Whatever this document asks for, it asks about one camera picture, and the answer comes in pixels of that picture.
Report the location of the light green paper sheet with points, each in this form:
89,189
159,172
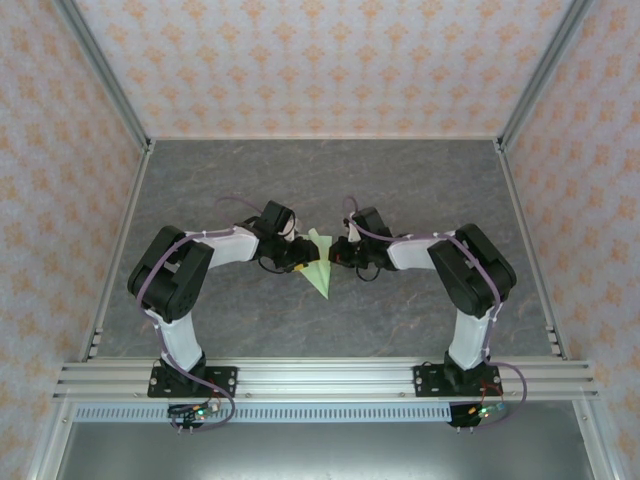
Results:
322,277

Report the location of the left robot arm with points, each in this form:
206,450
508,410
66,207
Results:
230,250

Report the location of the grey metal panel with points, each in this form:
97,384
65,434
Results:
320,450

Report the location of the aluminium mounting rail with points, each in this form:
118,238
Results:
325,380

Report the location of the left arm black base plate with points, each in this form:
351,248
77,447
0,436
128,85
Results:
225,375

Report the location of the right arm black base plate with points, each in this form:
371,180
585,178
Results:
425,385

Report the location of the aluminium side rail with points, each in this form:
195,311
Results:
529,250
120,250

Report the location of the aluminium corner post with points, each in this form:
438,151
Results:
542,70
105,70

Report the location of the aluminium frame leg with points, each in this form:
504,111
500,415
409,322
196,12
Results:
590,445
50,445

